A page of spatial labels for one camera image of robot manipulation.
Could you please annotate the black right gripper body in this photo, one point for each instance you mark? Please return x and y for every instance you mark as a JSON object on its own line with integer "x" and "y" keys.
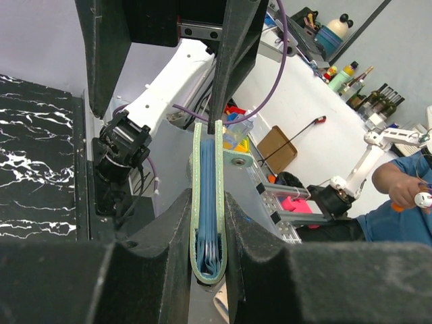
{"x": 164, "y": 23}

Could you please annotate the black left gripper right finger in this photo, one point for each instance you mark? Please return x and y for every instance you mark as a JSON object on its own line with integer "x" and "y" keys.
{"x": 271, "y": 281}

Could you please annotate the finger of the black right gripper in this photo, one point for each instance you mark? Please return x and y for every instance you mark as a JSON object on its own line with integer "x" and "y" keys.
{"x": 236, "y": 55}
{"x": 106, "y": 44}

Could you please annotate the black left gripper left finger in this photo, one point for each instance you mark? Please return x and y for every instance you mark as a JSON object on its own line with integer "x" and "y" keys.
{"x": 145, "y": 279}

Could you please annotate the mint green card holder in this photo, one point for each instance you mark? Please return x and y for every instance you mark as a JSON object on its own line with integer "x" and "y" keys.
{"x": 208, "y": 239}

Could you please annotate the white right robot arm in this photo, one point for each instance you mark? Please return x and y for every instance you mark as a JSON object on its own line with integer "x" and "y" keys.
{"x": 123, "y": 143}

